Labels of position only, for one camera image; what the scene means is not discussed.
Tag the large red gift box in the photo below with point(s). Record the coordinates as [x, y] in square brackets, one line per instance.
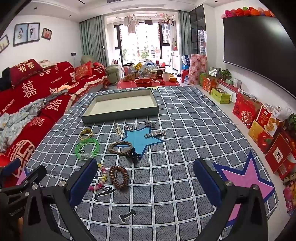
[245, 113]

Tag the red low shelf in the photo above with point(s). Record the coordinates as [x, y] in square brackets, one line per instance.
[227, 85]

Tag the green gift bag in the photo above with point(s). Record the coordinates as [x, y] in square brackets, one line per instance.
[203, 78]

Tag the white paper roll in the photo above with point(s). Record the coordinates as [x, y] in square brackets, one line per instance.
[166, 76]

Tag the blue white box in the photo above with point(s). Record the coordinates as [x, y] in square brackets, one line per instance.
[186, 60]

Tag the green curtain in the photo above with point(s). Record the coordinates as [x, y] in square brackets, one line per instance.
[185, 39]
[92, 39]

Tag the hanging laundry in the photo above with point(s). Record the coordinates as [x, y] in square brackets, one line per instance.
[130, 24]

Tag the large double photo frame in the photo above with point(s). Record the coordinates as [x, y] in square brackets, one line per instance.
[26, 33]

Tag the black claw hair clip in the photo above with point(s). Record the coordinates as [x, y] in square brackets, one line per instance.
[134, 154]

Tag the dark clothing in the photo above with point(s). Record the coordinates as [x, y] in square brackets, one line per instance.
[4, 81]

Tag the green translucent bangle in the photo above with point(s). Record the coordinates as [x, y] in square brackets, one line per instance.
[78, 150]

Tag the wall television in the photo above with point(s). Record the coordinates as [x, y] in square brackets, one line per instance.
[256, 46]

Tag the grey shallow tray box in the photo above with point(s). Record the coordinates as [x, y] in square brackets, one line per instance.
[120, 104]

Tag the red printed pillow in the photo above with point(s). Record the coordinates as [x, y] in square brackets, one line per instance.
[25, 69]

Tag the red round rug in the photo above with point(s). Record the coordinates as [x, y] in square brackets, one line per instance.
[178, 82]

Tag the red waffle snack box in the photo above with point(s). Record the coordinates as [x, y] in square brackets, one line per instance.
[268, 120]

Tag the wall photo frame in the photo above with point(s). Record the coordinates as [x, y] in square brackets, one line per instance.
[3, 44]

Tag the row of paper flowers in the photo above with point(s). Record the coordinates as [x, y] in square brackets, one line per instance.
[245, 11]

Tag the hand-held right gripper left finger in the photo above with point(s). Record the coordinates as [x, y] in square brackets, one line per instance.
[83, 180]

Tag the cream metal hair clip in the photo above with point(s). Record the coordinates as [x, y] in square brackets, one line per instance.
[118, 131]

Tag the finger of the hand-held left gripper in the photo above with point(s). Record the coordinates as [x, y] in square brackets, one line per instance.
[35, 173]
[10, 165]

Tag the red embroidered pillow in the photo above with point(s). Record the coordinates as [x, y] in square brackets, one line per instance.
[83, 70]

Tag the red plastic basket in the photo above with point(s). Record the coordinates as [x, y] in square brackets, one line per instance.
[143, 83]

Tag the silver bow hair clip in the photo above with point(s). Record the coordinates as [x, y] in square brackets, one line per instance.
[149, 124]

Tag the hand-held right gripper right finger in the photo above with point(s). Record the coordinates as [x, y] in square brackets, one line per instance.
[207, 178]

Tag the grey plaid star blanket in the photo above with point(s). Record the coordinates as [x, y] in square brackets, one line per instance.
[185, 115]

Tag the leafy potted plant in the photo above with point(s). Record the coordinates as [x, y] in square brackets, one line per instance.
[292, 122]

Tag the yellow red gift box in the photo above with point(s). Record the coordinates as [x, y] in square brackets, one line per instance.
[260, 136]

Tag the white plastic bag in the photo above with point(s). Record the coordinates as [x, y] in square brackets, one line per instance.
[281, 113]

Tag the flat red box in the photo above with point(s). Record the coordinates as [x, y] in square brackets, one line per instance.
[278, 153]

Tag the red plastic stool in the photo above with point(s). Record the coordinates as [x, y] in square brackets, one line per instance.
[185, 75]

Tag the silver foil bag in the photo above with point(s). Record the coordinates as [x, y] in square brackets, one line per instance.
[213, 71]

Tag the sofa with red printed cover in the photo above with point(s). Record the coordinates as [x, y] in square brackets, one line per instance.
[27, 92]

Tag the small photo frame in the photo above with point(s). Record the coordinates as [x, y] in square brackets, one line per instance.
[47, 33]

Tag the orange red gift bag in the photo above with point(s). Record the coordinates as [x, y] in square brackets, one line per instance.
[209, 84]

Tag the orange bowl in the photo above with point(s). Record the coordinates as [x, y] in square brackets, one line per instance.
[172, 79]

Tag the black glass cabinet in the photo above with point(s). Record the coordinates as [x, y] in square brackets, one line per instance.
[197, 27]

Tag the star rhinestone hair clip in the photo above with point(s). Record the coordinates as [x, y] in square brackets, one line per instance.
[156, 134]

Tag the pink box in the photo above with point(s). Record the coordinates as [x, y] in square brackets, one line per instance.
[290, 199]

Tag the green cardboard box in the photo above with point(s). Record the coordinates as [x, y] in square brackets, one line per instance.
[220, 96]

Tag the small potted plant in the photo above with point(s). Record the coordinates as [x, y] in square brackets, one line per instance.
[224, 74]

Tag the light blue blanket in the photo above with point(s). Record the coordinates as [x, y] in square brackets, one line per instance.
[16, 118]

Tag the silver heart hair clip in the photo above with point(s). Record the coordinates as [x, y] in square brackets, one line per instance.
[129, 128]

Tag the pile of household clutter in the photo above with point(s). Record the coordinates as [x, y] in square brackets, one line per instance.
[143, 68]

